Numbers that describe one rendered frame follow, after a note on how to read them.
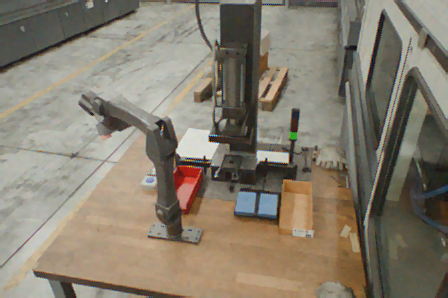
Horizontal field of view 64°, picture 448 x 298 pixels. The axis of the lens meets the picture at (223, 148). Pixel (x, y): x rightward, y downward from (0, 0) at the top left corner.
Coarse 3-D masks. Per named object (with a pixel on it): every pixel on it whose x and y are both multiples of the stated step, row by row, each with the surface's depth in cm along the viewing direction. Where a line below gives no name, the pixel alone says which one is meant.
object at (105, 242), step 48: (144, 144) 192; (96, 192) 158; (144, 192) 157; (336, 192) 155; (96, 240) 134; (144, 240) 133; (240, 240) 132; (288, 240) 132; (336, 240) 131; (144, 288) 116; (192, 288) 115; (240, 288) 115; (288, 288) 114
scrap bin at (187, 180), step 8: (176, 168) 162; (184, 168) 164; (192, 168) 163; (200, 168) 162; (176, 176) 163; (184, 176) 166; (192, 176) 165; (200, 176) 159; (176, 184) 161; (184, 184) 161; (192, 184) 161; (200, 184) 161; (176, 192) 156; (184, 192) 156; (192, 192) 148; (184, 200) 151; (192, 200) 149; (184, 208) 143
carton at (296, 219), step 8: (288, 184) 152; (296, 184) 151; (304, 184) 151; (288, 192) 154; (296, 192) 154; (304, 192) 153; (288, 200) 150; (296, 200) 150; (304, 200) 150; (280, 208) 136; (288, 208) 146; (296, 208) 146; (304, 208) 146; (280, 216) 133; (288, 216) 142; (296, 216) 142; (304, 216) 142; (280, 224) 138; (288, 224) 138; (296, 224) 138; (304, 224) 138; (312, 224) 129; (280, 232) 135; (288, 232) 134; (296, 232) 133; (304, 232) 132; (312, 232) 131
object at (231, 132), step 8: (248, 112) 163; (232, 120) 149; (240, 120) 153; (216, 128) 156; (224, 128) 147; (232, 128) 147; (240, 128) 147; (248, 128) 155; (208, 136) 151; (216, 136) 150; (224, 136) 150; (232, 136) 150; (240, 136) 149; (248, 136) 149; (240, 144) 150; (248, 144) 149
